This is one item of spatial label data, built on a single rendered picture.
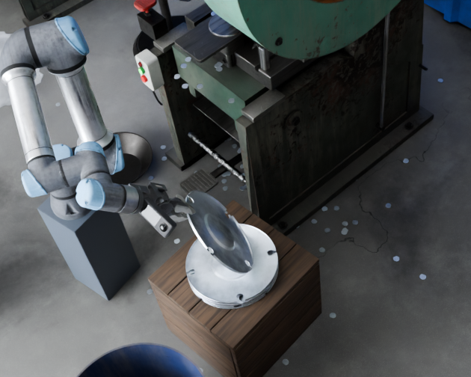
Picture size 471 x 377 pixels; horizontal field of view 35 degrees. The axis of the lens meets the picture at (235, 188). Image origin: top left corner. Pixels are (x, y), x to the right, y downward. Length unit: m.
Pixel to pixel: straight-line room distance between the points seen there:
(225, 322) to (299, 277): 0.27
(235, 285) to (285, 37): 0.80
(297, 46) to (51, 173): 0.72
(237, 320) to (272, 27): 0.90
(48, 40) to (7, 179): 1.29
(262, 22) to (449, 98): 1.62
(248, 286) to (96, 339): 0.70
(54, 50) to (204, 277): 0.81
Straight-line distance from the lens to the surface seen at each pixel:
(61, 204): 2.47
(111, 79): 3.58
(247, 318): 2.30
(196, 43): 2.46
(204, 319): 2.32
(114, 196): 1.94
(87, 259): 2.60
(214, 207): 2.29
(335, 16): 2.06
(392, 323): 2.68
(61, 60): 2.17
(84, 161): 1.99
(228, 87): 2.48
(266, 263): 2.35
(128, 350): 2.20
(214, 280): 2.33
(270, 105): 2.41
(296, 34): 1.97
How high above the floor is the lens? 2.37
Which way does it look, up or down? 52 degrees down
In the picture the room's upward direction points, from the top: 11 degrees counter-clockwise
